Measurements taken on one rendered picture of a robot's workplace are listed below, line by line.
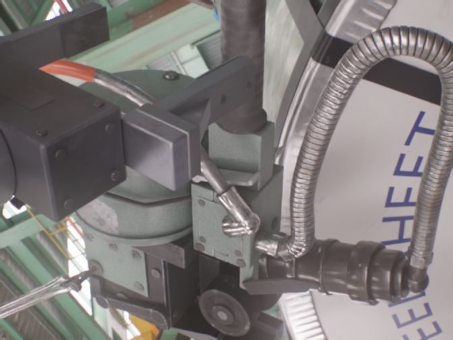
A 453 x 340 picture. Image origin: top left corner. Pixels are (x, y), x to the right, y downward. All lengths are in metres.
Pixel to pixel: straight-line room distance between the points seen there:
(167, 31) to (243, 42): 5.17
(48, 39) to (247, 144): 0.18
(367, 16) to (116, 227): 0.32
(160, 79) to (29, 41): 0.22
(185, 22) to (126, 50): 0.53
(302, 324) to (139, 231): 0.40
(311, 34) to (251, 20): 0.25
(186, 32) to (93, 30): 5.20
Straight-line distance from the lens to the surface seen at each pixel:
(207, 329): 0.75
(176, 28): 5.69
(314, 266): 0.68
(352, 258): 0.66
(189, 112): 0.39
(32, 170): 0.35
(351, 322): 0.98
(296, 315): 0.95
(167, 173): 0.36
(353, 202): 0.84
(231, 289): 0.69
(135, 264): 0.69
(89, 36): 0.51
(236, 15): 0.51
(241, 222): 0.56
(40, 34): 0.48
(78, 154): 0.35
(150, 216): 0.61
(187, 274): 0.72
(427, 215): 0.59
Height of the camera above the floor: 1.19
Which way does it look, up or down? 10 degrees up
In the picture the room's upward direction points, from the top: 114 degrees counter-clockwise
